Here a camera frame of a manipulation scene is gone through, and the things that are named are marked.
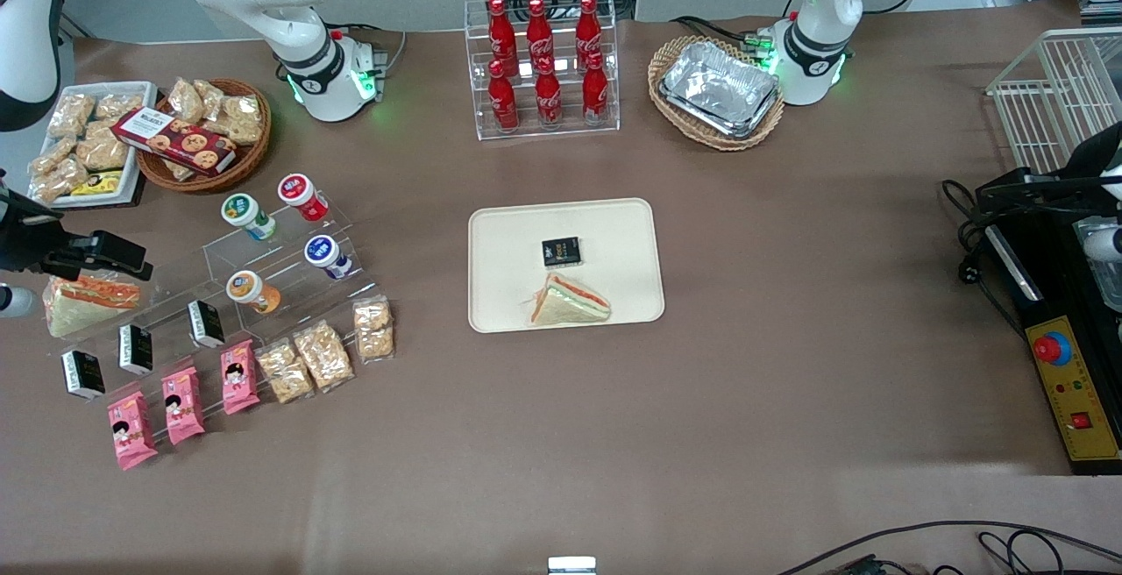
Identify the red cola bottle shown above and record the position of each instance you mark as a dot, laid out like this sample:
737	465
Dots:
502	102
539	30
588	27
595	93
548	97
501	27

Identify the white rectangular tray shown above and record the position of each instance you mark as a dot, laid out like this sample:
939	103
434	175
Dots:
131	163

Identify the clear bag of crackers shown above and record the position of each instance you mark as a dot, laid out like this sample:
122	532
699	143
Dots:
103	150
70	115
210	95
323	355
285	371
53	154
243	117
118	106
374	328
57	181
186	100
180	170

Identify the red gum bottle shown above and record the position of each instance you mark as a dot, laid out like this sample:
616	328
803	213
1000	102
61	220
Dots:
302	196

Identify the stack of foil trays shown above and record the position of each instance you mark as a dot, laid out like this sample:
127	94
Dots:
720	88

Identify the light wicker basket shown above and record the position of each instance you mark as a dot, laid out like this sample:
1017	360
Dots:
671	106

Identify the red cookie box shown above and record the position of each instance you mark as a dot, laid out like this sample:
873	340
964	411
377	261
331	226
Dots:
175	141

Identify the clear acrylic stepped snack stand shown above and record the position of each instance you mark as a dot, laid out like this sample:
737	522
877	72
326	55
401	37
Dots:
166	312

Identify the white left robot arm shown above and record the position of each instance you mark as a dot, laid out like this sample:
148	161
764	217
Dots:
813	49

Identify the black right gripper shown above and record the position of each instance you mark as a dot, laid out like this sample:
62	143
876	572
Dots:
17	237

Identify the yellow snack pack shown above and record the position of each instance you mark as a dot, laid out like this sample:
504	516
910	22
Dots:
96	182

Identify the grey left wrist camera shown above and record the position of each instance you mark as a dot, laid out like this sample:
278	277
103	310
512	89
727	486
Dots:
1104	244

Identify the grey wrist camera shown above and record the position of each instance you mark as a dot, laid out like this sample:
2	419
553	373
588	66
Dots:
1104	244
13	301

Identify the clear plastic container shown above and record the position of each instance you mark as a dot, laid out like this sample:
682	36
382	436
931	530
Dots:
1106	281

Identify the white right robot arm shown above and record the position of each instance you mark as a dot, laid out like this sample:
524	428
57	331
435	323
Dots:
326	84

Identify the green gum bottle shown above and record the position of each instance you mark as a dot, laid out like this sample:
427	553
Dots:
248	216

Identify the red emergency stop button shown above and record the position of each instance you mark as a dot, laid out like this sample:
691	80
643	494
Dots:
1052	349

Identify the wrapped triangle sandwich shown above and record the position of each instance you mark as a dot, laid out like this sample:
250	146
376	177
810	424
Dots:
568	303
88	308

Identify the brown wicker basket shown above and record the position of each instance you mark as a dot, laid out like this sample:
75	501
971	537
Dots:
245	159

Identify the small black box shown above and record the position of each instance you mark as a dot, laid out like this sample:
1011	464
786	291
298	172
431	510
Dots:
136	349
561	252
83	373
206	323

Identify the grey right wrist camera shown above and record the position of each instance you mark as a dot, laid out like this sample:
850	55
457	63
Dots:
13	301

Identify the clear acrylic gum stand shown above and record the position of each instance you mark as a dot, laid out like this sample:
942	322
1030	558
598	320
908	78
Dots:
289	242

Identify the black and yellow control box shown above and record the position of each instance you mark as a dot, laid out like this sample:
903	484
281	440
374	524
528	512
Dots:
1074	400

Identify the pink snack pack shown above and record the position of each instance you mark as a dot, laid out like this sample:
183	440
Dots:
131	430
183	406
238	377

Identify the blue gum bottle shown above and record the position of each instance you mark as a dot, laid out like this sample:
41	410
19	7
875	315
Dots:
328	257

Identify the beige serving tray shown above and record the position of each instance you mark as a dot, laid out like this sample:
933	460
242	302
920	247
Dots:
614	242

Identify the clear acrylic bottle rack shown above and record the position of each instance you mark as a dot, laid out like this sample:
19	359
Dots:
565	119

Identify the orange gum bottle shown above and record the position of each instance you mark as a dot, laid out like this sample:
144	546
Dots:
252	291

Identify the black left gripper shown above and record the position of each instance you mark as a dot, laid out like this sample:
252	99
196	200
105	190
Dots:
1080	173

